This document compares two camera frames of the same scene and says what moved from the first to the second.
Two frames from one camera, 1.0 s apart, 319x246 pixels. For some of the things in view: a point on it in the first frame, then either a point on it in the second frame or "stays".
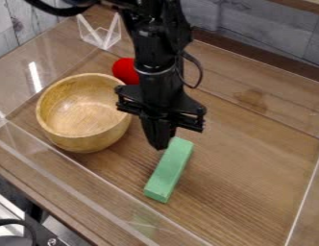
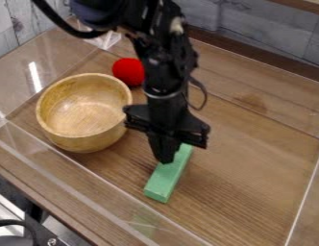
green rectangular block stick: x=168 y=173 stays
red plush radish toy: x=125 y=71 stays
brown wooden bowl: x=78 y=113 stays
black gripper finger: x=168 y=134 -> x=169 y=149
